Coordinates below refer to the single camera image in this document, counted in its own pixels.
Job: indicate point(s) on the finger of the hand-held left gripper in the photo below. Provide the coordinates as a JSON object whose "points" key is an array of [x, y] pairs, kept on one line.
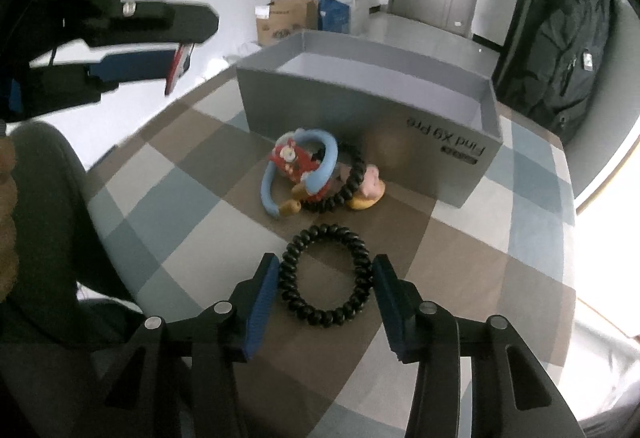
{"points": [[165, 20], [130, 65]]}

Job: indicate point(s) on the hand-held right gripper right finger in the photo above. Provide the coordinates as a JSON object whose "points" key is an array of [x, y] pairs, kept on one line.
{"points": [[389, 318]]}

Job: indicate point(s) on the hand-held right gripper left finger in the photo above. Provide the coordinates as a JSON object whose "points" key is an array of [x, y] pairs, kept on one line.
{"points": [[261, 313]]}

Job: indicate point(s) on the red white hair clip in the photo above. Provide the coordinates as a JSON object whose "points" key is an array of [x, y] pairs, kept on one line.
{"points": [[179, 66]]}

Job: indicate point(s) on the pink pig hair accessory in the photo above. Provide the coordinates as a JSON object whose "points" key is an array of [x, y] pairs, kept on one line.
{"points": [[370, 190]]}

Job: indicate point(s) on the red cartoon charm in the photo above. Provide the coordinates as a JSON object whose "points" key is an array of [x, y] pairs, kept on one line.
{"points": [[295, 162]]}

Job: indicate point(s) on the grey cardboard box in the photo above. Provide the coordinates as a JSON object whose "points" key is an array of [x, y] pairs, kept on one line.
{"points": [[350, 117]]}

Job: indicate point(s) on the person's left hand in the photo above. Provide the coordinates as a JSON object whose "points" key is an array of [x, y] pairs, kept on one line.
{"points": [[7, 218]]}

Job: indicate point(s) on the checkered tablecloth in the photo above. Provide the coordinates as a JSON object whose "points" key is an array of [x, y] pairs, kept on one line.
{"points": [[475, 268]]}

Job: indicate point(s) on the brown cardboard box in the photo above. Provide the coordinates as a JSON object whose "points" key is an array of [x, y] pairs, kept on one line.
{"points": [[285, 20]]}

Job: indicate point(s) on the blue carton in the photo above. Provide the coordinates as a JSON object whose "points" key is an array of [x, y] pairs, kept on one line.
{"points": [[334, 15]]}

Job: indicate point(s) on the black backpack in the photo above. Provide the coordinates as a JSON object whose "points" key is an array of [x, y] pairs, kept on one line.
{"points": [[555, 47]]}

